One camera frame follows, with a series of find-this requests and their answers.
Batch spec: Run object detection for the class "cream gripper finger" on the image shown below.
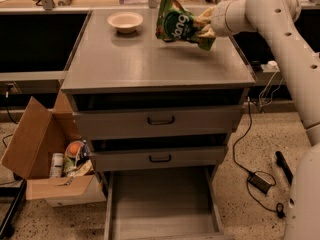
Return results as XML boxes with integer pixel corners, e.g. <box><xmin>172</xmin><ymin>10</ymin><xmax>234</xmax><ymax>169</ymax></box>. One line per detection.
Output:
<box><xmin>197</xmin><ymin>25</ymin><xmax>216</xmax><ymax>38</ymax></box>
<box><xmin>194</xmin><ymin>6</ymin><xmax>215</xmax><ymax>28</ymax></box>

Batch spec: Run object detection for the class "green rice chip bag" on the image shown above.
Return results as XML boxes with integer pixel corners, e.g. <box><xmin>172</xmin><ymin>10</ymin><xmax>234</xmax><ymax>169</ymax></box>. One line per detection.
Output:
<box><xmin>155</xmin><ymin>0</ymin><xmax>216</xmax><ymax>51</ymax></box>

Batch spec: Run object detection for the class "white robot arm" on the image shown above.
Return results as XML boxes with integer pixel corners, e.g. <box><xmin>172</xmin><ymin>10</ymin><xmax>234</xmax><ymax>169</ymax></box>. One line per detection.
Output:
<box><xmin>197</xmin><ymin>0</ymin><xmax>320</xmax><ymax>240</ymax></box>

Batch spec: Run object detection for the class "grey top drawer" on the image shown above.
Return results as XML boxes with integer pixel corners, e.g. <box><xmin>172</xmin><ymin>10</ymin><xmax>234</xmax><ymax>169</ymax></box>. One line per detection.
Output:
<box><xmin>73</xmin><ymin>106</ymin><xmax>242</xmax><ymax>140</ymax></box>

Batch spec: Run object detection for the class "grey drawer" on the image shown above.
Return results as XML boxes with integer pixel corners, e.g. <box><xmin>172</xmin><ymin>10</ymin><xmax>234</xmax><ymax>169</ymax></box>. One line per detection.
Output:
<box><xmin>90</xmin><ymin>146</ymin><xmax>226</xmax><ymax>171</ymax></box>
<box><xmin>104</xmin><ymin>167</ymin><xmax>235</xmax><ymax>240</ymax></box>
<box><xmin>73</xmin><ymin>106</ymin><xmax>242</xmax><ymax>140</ymax></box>

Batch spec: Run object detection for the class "grey drawer cabinet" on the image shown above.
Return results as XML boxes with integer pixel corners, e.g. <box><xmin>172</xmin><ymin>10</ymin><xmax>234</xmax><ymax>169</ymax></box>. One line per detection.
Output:
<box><xmin>61</xmin><ymin>7</ymin><xmax>257</xmax><ymax>185</ymax></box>

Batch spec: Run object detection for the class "grey middle drawer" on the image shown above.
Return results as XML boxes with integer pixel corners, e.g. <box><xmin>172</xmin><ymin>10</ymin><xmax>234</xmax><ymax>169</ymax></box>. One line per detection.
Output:
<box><xmin>90</xmin><ymin>146</ymin><xmax>226</xmax><ymax>171</ymax></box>

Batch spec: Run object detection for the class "grey bottom drawer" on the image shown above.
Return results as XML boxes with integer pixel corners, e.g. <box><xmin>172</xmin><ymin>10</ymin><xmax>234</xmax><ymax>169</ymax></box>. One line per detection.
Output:
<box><xmin>104</xmin><ymin>167</ymin><xmax>235</xmax><ymax>240</ymax></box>

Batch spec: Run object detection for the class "white paper bowl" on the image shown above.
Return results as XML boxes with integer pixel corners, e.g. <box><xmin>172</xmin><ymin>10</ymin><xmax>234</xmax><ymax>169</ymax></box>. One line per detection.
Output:
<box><xmin>107</xmin><ymin>12</ymin><xmax>143</xmax><ymax>34</ymax></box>

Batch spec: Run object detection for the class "black metal floor bar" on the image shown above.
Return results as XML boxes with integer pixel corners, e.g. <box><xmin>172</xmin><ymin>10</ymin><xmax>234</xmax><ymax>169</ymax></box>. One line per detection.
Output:
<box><xmin>275</xmin><ymin>151</ymin><xmax>293</xmax><ymax>184</ymax></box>

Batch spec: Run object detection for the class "black power adapter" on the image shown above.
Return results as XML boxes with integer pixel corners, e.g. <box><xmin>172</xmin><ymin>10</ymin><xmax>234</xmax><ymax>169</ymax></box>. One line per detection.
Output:
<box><xmin>248</xmin><ymin>174</ymin><xmax>271</xmax><ymax>194</ymax></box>

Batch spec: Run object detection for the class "orange snack package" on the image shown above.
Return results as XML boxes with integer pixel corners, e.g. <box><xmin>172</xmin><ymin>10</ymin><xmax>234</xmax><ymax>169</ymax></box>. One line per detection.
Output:
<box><xmin>64</xmin><ymin>141</ymin><xmax>89</xmax><ymax>168</ymax></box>

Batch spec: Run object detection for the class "brown cardboard box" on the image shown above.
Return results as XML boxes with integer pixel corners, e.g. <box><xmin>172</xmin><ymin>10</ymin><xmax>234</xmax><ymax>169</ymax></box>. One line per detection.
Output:
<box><xmin>1</xmin><ymin>93</ymin><xmax>106</xmax><ymax>207</ymax></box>

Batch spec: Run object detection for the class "white spray can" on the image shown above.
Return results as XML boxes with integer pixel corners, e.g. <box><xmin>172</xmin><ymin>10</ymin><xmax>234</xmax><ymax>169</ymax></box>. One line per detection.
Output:
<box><xmin>49</xmin><ymin>153</ymin><xmax>64</xmax><ymax>178</ymax></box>

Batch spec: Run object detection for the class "black left floor bar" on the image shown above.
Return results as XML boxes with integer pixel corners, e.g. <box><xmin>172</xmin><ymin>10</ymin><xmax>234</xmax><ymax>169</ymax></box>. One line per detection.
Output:
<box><xmin>0</xmin><ymin>180</ymin><xmax>27</xmax><ymax>240</ymax></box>

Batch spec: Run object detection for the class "black power cable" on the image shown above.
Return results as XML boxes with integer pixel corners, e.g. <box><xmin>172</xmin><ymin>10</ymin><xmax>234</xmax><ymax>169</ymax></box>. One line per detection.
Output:
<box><xmin>231</xmin><ymin>97</ymin><xmax>287</xmax><ymax>220</ymax></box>

